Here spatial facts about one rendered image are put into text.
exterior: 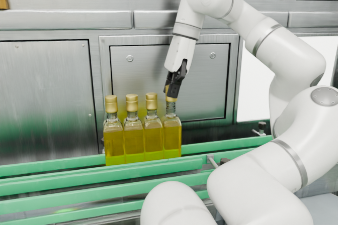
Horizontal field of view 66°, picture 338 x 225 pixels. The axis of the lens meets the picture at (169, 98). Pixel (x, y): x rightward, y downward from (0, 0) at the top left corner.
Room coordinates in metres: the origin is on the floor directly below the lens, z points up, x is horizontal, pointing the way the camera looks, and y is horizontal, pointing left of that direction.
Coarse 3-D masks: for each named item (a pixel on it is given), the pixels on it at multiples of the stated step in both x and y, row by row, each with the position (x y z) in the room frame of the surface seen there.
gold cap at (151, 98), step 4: (152, 92) 0.73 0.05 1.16; (148, 96) 0.70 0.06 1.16; (152, 96) 0.70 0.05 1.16; (156, 96) 0.71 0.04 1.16; (148, 100) 0.70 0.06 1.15; (152, 100) 0.70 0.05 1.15; (156, 100) 0.71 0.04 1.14; (148, 104) 0.70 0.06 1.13; (152, 104) 0.70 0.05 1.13; (156, 104) 0.71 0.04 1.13; (148, 108) 0.70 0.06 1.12; (152, 108) 0.70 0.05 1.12; (156, 108) 0.71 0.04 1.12
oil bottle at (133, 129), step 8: (128, 120) 0.69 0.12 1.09; (136, 120) 0.69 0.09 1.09; (128, 128) 0.67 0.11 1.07; (136, 128) 0.68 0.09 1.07; (128, 136) 0.67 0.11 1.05; (136, 136) 0.68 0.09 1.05; (128, 144) 0.67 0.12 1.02; (136, 144) 0.68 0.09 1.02; (128, 152) 0.67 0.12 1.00; (136, 152) 0.68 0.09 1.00; (128, 160) 0.67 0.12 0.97; (136, 160) 0.68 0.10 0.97
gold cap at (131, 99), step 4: (128, 96) 0.69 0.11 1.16; (132, 96) 0.69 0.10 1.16; (136, 96) 0.69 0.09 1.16; (128, 100) 0.69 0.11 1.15; (132, 100) 0.69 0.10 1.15; (136, 100) 0.70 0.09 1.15; (128, 104) 0.69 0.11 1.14; (132, 104) 0.69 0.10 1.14; (136, 104) 0.69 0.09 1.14; (128, 108) 0.69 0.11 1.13; (132, 108) 0.69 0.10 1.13; (136, 108) 0.69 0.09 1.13
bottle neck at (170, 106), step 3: (168, 102) 0.72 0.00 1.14; (171, 102) 0.71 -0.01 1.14; (174, 102) 0.72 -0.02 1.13; (168, 105) 0.71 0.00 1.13; (171, 105) 0.71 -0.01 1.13; (174, 105) 0.72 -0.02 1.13; (168, 108) 0.72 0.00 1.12; (171, 108) 0.71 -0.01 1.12; (174, 108) 0.72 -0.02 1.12; (168, 111) 0.72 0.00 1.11; (171, 111) 0.71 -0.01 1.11; (174, 111) 0.72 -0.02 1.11; (168, 114) 0.72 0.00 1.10; (171, 114) 0.71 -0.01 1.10; (174, 114) 0.72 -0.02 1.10
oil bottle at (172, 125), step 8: (168, 120) 0.70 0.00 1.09; (176, 120) 0.71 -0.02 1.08; (168, 128) 0.70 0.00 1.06; (176, 128) 0.70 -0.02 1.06; (168, 136) 0.70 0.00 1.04; (176, 136) 0.70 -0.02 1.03; (168, 144) 0.70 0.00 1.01; (176, 144) 0.70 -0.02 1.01; (168, 152) 0.70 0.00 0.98; (176, 152) 0.70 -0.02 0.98
